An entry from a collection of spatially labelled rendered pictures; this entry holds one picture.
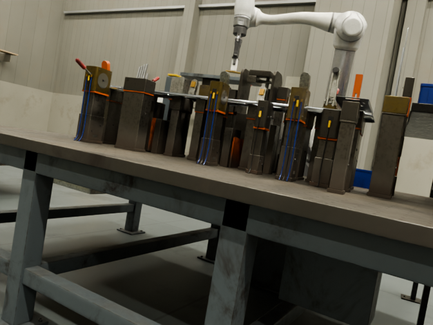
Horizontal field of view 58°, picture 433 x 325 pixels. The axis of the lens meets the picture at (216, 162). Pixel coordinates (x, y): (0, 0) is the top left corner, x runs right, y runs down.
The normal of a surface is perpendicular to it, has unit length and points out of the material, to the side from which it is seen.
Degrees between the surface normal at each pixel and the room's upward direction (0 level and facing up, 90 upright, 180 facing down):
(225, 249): 90
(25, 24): 90
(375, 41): 90
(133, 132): 90
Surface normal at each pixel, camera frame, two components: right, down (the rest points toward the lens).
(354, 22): -0.21, 0.25
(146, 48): -0.51, -0.05
